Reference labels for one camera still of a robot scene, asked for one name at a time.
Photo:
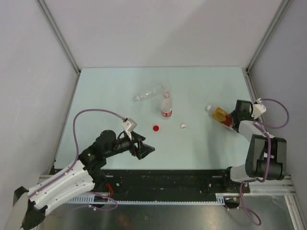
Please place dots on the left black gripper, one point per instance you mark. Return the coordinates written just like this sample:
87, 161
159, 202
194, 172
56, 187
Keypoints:
142, 149

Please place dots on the red label plastic bottle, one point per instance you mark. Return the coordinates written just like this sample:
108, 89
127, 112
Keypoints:
166, 105

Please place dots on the clear plastic water bottle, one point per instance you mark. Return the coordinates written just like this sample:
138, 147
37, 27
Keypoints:
150, 92

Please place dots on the yellow red tea bottle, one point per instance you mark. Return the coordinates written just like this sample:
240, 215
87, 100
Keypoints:
220, 115

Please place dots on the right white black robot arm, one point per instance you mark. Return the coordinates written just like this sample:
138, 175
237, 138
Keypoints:
266, 156

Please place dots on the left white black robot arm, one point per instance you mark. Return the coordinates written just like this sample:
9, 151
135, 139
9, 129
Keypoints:
82, 175

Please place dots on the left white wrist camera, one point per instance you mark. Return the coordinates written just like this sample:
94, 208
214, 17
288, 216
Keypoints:
128, 126

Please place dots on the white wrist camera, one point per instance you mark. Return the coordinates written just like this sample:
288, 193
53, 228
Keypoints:
128, 126
257, 109

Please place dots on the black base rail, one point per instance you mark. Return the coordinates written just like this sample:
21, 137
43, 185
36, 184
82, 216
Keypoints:
168, 185

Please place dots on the grey slotted cable duct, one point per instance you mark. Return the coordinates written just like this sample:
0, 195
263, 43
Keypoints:
216, 199

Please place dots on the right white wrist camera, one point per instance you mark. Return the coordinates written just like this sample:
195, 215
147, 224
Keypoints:
257, 109

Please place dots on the right aluminium frame post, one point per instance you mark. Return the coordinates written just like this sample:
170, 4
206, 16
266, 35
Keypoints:
281, 10

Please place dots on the aluminium frame post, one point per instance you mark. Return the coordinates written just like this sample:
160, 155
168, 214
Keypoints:
57, 34
281, 10

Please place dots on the left aluminium frame post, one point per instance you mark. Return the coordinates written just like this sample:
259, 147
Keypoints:
57, 34

